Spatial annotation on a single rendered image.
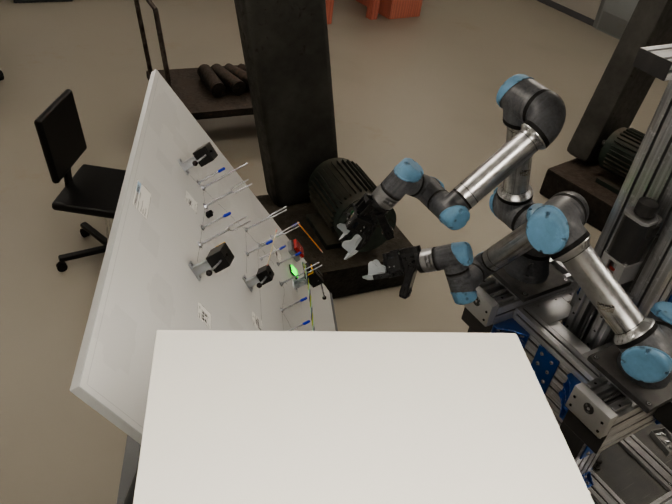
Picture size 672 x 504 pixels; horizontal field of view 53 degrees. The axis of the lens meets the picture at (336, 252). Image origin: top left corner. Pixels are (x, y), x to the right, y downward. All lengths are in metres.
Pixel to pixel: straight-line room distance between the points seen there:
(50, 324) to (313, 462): 2.99
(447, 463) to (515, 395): 0.15
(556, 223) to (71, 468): 2.18
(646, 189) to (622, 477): 1.44
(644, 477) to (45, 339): 2.82
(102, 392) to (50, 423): 2.15
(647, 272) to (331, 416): 1.54
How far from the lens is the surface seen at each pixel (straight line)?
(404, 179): 1.90
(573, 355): 2.24
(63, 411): 3.29
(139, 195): 1.51
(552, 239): 1.81
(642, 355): 1.89
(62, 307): 3.77
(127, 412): 1.14
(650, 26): 5.13
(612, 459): 3.23
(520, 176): 2.21
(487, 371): 0.93
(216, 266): 1.48
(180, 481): 0.77
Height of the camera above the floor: 2.49
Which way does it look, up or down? 37 degrees down
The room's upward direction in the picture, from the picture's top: 9 degrees clockwise
